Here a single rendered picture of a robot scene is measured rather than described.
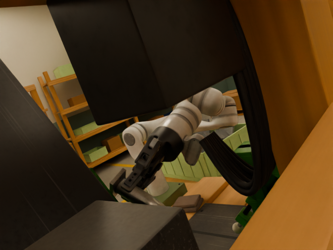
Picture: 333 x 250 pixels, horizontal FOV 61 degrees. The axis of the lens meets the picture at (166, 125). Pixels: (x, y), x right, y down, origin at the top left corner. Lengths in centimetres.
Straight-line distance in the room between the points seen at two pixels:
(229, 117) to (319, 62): 63
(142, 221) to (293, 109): 24
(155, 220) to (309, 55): 27
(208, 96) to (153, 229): 45
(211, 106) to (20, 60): 583
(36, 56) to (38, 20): 78
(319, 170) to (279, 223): 7
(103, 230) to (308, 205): 23
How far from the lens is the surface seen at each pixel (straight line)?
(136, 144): 121
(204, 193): 114
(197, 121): 65
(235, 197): 109
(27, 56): 642
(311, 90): 40
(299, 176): 24
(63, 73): 592
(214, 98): 69
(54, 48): 661
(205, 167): 144
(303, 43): 39
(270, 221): 19
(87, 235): 36
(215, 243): 86
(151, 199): 52
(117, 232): 33
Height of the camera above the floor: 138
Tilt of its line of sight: 10 degrees down
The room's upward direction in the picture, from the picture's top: 20 degrees counter-clockwise
